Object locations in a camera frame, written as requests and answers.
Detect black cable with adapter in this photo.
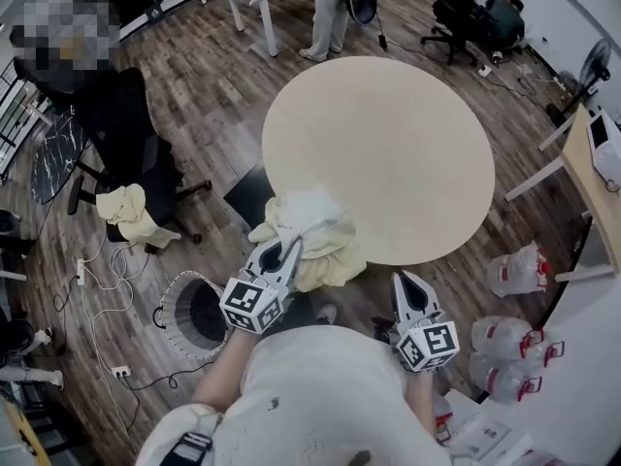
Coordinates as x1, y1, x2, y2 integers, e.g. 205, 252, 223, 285
51, 274, 82, 349

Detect round beige table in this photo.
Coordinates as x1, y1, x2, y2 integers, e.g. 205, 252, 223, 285
261, 55, 496, 267

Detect wooden desk with white legs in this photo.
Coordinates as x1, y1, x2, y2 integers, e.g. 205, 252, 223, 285
504, 104, 621, 283

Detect long white cable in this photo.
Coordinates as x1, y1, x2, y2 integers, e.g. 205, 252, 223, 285
80, 283, 142, 455

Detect white clothes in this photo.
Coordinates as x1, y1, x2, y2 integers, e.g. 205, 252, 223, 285
271, 189, 345, 251

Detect white cardboard box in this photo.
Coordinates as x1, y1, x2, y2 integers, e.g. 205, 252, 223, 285
448, 409, 534, 466

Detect black marble table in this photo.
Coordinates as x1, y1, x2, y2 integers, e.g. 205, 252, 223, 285
31, 109, 91, 206

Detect person's left forearm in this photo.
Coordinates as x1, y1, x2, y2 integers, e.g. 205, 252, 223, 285
191, 330, 258, 412

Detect black grey shoulder strap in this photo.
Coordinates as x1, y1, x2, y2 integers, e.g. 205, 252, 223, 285
164, 413, 224, 466

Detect black metal cabinet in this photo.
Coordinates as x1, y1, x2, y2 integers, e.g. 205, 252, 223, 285
222, 162, 280, 232

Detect black pedestal fan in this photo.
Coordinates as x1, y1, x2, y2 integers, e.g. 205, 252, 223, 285
545, 37, 612, 128

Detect person's black trousers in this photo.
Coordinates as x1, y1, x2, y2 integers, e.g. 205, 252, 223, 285
271, 293, 331, 329

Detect person's right forearm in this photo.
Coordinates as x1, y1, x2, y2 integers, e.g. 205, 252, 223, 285
405, 370, 437, 434

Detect white grey laundry basket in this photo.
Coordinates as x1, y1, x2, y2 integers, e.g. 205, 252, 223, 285
153, 269, 232, 361

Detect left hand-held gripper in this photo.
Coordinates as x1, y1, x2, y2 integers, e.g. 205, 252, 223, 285
218, 238, 305, 336

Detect round wooden table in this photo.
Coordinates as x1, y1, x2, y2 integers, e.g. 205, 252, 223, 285
0, 395, 54, 466

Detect person's white knit top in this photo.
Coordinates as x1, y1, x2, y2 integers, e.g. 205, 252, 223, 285
135, 324, 455, 466

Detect pale yellow clothes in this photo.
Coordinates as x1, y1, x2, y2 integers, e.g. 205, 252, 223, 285
247, 189, 368, 293
95, 183, 183, 250

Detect white appliance with screen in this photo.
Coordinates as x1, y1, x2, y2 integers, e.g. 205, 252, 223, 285
585, 107, 621, 186

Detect group of clear water jugs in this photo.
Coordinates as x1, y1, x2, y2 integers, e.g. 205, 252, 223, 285
433, 240, 567, 444

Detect white looped cable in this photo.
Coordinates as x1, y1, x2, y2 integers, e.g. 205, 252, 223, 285
84, 233, 151, 319

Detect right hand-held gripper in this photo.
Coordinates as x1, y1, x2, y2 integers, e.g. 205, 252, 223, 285
386, 270, 461, 375

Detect black cable bundle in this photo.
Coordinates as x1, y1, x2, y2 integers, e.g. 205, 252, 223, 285
371, 316, 404, 358

